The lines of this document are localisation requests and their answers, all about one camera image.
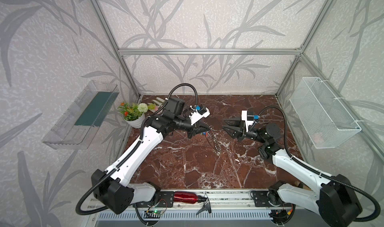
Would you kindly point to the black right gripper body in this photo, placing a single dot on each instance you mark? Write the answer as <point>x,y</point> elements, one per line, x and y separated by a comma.
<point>242,132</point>

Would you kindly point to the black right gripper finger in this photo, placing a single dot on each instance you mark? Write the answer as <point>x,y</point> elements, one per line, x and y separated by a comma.
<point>234,132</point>
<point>232,122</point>

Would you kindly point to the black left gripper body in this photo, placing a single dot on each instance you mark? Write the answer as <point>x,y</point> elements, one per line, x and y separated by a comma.
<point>193,128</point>

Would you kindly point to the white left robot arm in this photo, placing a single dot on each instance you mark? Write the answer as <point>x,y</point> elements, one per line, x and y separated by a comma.
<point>113,186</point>

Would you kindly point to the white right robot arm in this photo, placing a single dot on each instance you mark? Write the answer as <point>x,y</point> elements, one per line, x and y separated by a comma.
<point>337,204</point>

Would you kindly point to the beige and grey garden glove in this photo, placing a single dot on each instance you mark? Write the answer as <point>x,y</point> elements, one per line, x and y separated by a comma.
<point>156,104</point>

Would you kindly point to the white ribbed plant pot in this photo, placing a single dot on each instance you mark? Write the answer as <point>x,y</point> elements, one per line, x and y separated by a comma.
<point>136,123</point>

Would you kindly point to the artificial green plant with flowers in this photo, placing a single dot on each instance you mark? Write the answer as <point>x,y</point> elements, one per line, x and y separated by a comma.
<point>132,112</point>

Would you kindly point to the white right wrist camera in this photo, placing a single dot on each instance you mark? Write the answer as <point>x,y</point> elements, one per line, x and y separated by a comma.
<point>250,119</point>

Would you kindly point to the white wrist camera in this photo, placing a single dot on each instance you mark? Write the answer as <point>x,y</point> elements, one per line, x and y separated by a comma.
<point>198,112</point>
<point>250,119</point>

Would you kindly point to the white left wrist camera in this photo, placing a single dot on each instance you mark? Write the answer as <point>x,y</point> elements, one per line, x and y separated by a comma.
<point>198,112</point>

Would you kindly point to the white wire mesh basket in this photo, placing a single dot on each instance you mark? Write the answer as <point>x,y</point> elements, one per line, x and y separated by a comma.
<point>326,120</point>

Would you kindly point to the clear plastic wall tray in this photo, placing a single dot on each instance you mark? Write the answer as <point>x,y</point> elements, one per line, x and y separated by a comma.
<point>78,126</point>

